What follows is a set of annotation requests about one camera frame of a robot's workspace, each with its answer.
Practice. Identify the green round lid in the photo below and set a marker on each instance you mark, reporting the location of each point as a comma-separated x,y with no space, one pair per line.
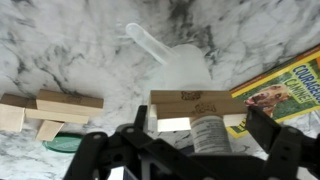
63,142

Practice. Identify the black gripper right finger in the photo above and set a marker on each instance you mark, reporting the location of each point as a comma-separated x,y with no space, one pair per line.
261,125

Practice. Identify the white bottle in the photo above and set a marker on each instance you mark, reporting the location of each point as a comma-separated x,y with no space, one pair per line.
210,133

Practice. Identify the clear plastic scoop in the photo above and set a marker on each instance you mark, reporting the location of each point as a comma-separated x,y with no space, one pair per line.
173,58

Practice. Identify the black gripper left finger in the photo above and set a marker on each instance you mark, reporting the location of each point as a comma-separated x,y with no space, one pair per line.
140,116

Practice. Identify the yellow dog book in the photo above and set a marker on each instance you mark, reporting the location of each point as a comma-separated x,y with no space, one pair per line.
283,96

